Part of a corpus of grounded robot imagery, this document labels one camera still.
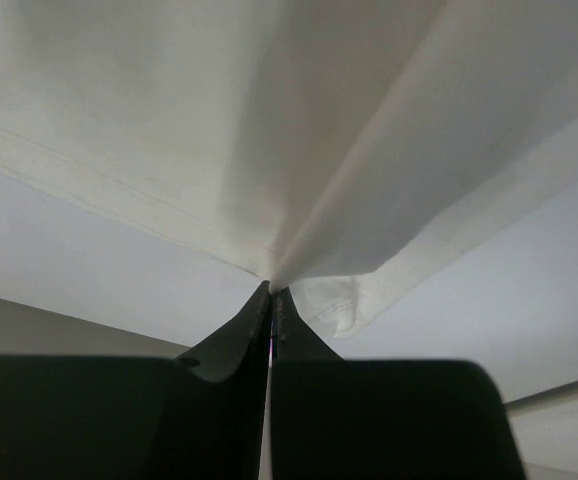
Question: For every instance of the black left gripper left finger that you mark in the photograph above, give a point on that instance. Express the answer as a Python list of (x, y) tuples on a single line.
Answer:
[(195, 416)]

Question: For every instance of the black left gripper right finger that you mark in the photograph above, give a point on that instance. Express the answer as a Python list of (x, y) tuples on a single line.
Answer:
[(381, 419)]

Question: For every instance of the cream white t shirt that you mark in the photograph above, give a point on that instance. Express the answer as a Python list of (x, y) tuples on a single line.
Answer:
[(350, 148)]

